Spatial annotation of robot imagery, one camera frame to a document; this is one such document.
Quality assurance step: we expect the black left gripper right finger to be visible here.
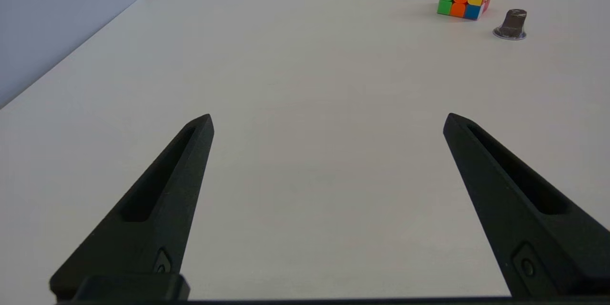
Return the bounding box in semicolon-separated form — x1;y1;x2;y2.
443;113;610;299

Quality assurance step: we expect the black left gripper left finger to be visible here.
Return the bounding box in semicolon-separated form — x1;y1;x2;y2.
50;114;214;299

